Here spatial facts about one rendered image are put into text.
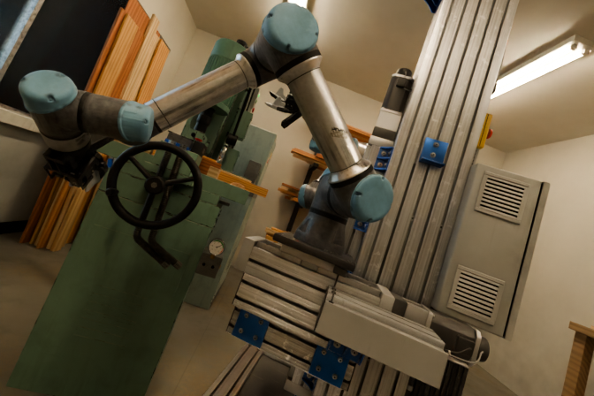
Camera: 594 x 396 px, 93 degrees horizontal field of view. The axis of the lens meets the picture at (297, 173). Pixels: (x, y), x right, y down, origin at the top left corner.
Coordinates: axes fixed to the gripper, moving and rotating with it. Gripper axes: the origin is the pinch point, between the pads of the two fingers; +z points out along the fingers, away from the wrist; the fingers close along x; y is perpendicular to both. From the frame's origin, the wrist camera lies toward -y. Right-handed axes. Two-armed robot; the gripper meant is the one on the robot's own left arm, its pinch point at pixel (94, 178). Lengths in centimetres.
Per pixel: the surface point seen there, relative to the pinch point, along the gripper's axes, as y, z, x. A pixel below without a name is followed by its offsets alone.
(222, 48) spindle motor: -78, 3, 8
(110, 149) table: -23.2, 24.8, -12.3
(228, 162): -51, 45, 28
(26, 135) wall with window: -68, 130, -108
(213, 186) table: -23.5, 24.6, 27.7
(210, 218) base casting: -12.9, 30.6, 31.4
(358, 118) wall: -269, 151, 158
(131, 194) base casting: -11.9, 31.3, 0.9
